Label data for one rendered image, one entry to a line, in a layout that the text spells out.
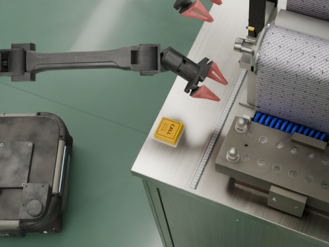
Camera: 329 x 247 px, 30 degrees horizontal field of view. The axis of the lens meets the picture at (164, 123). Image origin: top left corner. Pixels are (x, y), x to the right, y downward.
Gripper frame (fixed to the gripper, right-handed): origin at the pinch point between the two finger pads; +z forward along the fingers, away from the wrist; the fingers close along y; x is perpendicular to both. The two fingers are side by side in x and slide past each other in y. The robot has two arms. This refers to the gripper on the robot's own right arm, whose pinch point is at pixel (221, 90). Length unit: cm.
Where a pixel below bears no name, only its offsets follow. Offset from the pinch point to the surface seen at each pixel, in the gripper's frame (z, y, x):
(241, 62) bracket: -0.4, -6.7, 8.1
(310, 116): 21.5, 0.7, 15.6
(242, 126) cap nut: 8.4, 8.6, 4.7
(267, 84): 5.7, 0.7, 17.3
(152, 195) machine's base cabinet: 4.5, 26.4, -34.5
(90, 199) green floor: 2, 15, -122
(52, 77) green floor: -40, -38, -147
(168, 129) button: -4.3, 10.7, -18.6
